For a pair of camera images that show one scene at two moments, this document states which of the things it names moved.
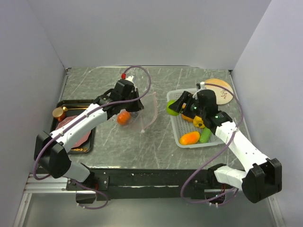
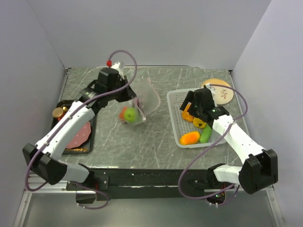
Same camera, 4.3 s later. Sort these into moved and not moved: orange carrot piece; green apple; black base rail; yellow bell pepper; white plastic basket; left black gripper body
Moved: green apple; left black gripper body
Not moved: white plastic basket; orange carrot piece; black base rail; yellow bell pepper
